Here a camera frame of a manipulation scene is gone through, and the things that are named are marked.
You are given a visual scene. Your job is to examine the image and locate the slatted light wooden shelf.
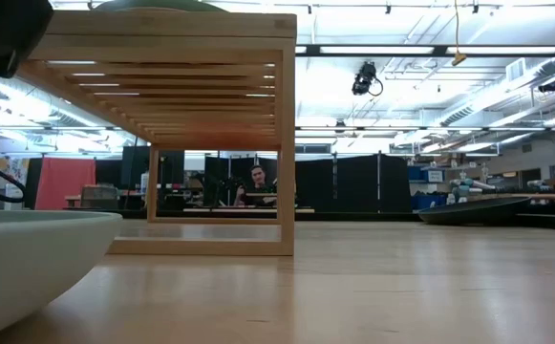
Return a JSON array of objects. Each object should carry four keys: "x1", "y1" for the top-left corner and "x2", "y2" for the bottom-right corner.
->
[{"x1": 16, "y1": 10, "x2": 298, "y2": 257}]

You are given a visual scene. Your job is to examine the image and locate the teal transparent glass plate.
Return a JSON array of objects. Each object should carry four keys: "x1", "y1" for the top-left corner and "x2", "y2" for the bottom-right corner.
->
[{"x1": 417, "y1": 196, "x2": 532, "y2": 226}]

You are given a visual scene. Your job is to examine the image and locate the sage green ceramic plate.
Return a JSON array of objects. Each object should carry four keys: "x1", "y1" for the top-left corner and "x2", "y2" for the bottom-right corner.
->
[{"x1": 93, "y1": 0, "x2": 230, "y2": 13}]

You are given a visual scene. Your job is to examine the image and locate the white ceramic plate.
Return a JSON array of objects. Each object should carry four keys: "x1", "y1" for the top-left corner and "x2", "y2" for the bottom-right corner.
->
[{"x1": 0, "y1": 209, "x2": 124, "y2": 343}]

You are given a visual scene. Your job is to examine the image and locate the person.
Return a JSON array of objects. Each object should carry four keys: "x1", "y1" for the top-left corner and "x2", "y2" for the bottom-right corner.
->
[{"x1": 232, "y1": 164, "x2": 278, "y2": 207}]

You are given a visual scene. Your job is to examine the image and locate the black fabric partition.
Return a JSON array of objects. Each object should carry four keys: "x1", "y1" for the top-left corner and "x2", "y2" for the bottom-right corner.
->
[
  {"x1": 294, "y1": 153, "x2": 412, "y2": 214},
  {"x1": 121, "y1": 145, "x2": 186, "y2": 211}
]

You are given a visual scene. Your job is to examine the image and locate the blue storage bin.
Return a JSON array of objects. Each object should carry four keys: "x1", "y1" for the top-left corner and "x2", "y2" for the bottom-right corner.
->
[{"x1": 410, "y1": 192, "x2": 450, "y2": 212}]

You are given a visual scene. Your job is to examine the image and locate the grey box on desk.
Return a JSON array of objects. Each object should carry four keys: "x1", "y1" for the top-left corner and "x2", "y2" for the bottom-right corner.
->
[{"x1": 79, "y1": 184, "x2": 119, "y2": 209}]

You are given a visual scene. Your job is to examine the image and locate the red cloth panel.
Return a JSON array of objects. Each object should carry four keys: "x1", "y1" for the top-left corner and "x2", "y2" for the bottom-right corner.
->
[{"x1": 34, "y1": 157, "x2": 97, "y2": 211}]

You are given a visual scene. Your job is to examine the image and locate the brown background table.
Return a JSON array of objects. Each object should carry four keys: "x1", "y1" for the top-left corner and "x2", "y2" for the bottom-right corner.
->
[{"x1": 467, "y1": 192, "x2": 555, "y2": 216}]

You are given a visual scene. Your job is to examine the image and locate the black overhead camera with cable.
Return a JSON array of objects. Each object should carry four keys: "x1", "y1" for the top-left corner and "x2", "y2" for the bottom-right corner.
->
[{"x1": 351, "y1": 60, "x2": 384, "y2": 97}]

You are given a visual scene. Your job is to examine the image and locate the black overhead frame crossbeam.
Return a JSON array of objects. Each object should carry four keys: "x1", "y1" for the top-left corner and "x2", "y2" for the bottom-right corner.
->
[{"x1": 294, "y1": 44, "x2": 555, "y2": 58}]

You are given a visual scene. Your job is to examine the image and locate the silver ceiling air duct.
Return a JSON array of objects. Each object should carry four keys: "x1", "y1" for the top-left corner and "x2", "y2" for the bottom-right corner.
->
[{"x1": 441, "y1": 56, "x2": 555, "y2": 126}]

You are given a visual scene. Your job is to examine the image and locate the yellow hanging cord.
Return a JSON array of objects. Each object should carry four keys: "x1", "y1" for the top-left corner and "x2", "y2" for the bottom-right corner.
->
[{"x1": 451, "y1": 0, "x2": 468, "y2": 67}]

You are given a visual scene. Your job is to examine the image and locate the colourful wall poster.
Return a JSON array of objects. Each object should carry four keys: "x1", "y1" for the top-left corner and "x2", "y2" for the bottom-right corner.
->
[{"x1": 0, "y1": 157, "x2": 31, "y2": 200}]

